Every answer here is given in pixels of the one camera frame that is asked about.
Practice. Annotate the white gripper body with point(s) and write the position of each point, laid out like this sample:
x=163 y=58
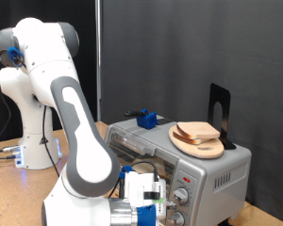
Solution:
x=136 y=185

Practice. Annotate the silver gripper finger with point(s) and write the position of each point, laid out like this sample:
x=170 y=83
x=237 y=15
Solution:
x=171 y=205

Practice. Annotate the metal spatula with blue block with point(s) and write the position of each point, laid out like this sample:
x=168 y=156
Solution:
x=146 y=121

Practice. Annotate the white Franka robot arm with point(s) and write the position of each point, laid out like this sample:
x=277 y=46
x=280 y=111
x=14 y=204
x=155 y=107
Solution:
x=85 y=157

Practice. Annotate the silver oven knob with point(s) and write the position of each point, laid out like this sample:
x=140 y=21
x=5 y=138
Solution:
x=181 y=196
x=178 y=218

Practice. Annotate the silver toaster oven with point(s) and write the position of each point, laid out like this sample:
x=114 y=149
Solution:
x=207 y=201

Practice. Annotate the round wooden cutting board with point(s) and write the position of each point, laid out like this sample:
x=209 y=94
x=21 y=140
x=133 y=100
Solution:
x=204 y=151

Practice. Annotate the black fabric backdrop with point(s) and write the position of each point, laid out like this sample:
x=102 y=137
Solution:
x=85 y=78

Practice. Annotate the black metal bookend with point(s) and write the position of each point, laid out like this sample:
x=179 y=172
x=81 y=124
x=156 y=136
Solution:
x=224 y=94

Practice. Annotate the grey metal pole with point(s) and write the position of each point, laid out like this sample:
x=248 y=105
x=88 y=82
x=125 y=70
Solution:
x=98 y=62

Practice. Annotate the grey fabric backdrop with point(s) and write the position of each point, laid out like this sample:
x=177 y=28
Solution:
x=195 y=47

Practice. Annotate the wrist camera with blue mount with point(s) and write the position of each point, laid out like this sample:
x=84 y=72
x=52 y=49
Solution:
x=146 y=216

